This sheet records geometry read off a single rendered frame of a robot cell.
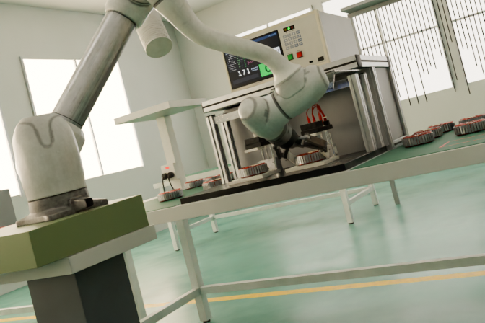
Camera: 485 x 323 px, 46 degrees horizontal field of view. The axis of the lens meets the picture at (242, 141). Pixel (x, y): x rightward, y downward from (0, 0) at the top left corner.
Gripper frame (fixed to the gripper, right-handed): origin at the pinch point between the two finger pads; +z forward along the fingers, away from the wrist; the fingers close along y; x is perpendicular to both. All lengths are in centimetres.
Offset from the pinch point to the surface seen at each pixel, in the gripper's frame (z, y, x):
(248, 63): -9.3, -21.9, 41.5
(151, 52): 28, -116, 103
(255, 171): -3.8, -20.9, -2.7
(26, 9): 154, -478, 372
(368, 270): 89, -17, -20
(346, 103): 14.0, 8.3, 26.4
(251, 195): -19.2, -11.9, -18.8
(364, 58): 1.7, 21.5, 35.6
